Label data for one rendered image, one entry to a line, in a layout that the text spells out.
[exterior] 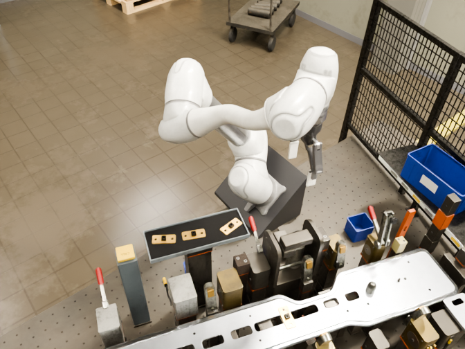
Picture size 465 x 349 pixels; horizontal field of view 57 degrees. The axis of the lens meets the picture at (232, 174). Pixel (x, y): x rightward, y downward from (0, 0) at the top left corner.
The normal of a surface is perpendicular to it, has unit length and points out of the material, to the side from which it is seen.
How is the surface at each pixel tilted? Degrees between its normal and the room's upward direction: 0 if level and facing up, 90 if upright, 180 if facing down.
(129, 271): 90
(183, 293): 0
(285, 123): 86
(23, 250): 0
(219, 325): 0
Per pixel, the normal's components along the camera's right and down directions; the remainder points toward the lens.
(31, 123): 0.02, -0.73
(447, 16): -0.78, 0.41
